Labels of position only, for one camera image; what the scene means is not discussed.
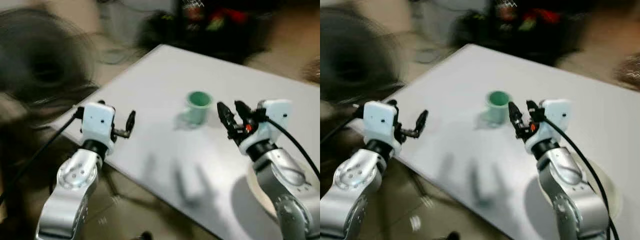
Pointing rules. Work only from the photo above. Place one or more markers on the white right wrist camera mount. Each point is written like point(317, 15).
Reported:
point(277, 112)
point(557, 117)

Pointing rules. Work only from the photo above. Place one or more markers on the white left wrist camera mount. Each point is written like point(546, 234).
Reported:
point(380, 120)
point(97, 122)

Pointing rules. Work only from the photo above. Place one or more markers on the dark robot foot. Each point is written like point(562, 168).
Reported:
point(144, 236)
point(453, 236)

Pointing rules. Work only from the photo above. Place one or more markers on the red cloth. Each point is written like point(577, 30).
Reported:
point(230, 16)
point(542, 16)

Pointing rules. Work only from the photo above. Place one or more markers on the green ceramic mug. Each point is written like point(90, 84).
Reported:
point(197, 112)
point(495, 112)

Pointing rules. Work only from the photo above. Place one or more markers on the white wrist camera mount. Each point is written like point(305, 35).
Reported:
point(97, 122)
point(557, 117)
point(277, 112)
point(380, 120)

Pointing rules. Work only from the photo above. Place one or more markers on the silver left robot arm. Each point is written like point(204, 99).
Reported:
point(350, 185)
point(70, 190)

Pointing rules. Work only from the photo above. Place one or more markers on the black round fan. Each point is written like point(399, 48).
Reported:
point(355, 65)
point(45, 65)

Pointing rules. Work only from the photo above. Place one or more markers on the black luggage pile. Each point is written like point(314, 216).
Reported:
point(200, 40)
point(510, 40)

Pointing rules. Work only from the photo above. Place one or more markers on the white ceramic bowl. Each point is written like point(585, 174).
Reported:
point(612, 195)
point(255, 192)

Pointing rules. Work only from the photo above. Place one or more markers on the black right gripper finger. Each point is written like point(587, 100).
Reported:
point(243, 111)
point(516, 117)
point(533, 110)
point(226, 117)

